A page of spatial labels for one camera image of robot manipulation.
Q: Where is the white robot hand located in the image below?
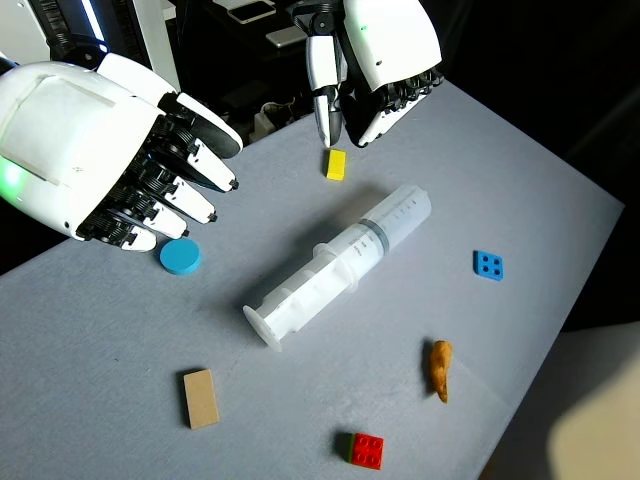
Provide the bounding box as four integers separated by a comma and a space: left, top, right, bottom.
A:
292, 0, 445, 149
0, 52, 245, 253

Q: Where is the large translucent plastic syringe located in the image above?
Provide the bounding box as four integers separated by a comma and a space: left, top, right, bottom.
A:
242, 184, 433, 353

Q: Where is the silver flat device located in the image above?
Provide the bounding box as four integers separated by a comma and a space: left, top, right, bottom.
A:
264, 25, 307, 50

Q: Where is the white robot body column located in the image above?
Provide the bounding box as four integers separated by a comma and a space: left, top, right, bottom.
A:
44, 0, 181, 94

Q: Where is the yellow rectangular block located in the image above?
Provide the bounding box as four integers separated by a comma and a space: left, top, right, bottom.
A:
325, 148, 348, 181

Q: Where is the white phone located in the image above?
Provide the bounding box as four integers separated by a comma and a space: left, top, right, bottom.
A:
227, 0, 276, 25

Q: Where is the white power strip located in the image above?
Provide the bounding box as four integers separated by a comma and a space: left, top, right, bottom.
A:
252, 102, 296, 147

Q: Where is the blue round disc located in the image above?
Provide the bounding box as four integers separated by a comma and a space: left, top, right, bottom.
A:
159, 238, 204, 276

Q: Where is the grey table cloth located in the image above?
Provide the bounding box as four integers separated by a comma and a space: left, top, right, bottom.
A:
0, 74, 626, 480

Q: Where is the blue square four-hole block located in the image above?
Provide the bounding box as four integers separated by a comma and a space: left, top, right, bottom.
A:
472, 249, 505, 285

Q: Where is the plain wooden rectangular block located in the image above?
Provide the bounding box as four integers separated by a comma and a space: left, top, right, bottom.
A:
182, 368, 221, 431

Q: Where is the brown toy food piece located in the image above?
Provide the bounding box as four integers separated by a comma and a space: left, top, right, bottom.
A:
429, 339, 455, 404

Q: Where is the red and green toy brick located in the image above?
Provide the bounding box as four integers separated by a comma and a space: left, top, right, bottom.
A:
341, 431, 386, 471

